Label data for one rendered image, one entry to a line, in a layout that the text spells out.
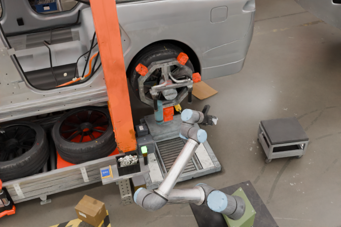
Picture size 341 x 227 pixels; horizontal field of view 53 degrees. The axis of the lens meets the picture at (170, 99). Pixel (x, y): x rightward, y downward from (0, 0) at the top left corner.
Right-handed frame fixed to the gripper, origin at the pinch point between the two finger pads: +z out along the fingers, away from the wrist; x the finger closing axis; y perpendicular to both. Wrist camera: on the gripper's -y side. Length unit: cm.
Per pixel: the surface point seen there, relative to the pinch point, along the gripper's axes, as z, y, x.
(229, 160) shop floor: 89, 30, -54
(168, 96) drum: 1, -26, -60
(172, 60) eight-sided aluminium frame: -4, -59, -51
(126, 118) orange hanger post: -45, 2, -61
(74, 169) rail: -55, 47, -124
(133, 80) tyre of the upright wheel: -23, -41, -86
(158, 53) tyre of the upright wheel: -15, -65, -60
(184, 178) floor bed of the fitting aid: 42, 50, -74
